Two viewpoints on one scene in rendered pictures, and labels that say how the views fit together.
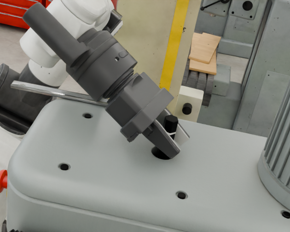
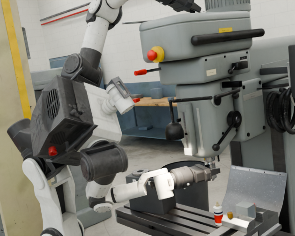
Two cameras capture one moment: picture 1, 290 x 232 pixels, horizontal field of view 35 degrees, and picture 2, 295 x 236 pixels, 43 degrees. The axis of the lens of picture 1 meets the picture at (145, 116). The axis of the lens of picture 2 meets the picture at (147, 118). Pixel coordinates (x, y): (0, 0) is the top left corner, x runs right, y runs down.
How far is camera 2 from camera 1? 1.38 m
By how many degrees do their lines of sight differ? 45
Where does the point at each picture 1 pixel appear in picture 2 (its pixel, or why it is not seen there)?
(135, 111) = not seen: outside the picture
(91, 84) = not seen: outside the picture
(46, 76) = (99, 47)
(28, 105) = (94, 69)
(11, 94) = (87, 63)
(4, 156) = (104, 93)
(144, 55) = not seen: hidden behind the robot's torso
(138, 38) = (4, 127)
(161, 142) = (195, 6)
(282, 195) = (231, 8)
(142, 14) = (0, 109)
